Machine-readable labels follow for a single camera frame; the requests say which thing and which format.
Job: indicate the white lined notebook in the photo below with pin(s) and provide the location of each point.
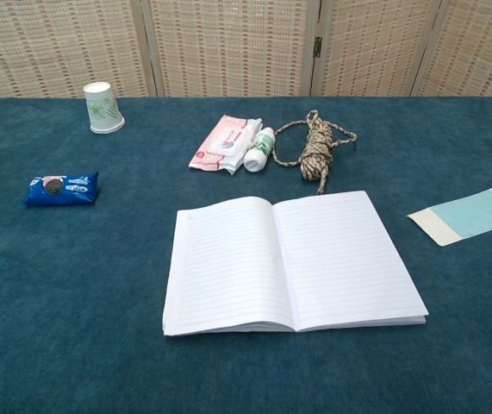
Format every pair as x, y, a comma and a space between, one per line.
228, 267

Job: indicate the small white green bottle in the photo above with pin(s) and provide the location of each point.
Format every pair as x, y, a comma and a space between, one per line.
259, 151

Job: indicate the pink wet wipes pack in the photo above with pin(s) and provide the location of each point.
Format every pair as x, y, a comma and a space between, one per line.
219, 146

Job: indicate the woven bamboo folding screen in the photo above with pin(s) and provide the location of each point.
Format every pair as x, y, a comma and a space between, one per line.
228, 43

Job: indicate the upturned white paper cup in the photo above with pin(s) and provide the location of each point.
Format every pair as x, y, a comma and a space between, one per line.
103, 110

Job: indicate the dark teal felt table cover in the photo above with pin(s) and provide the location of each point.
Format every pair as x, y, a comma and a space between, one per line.
77, 280

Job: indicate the blue cookie snack pack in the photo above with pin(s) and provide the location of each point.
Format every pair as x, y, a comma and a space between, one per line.
62, 190

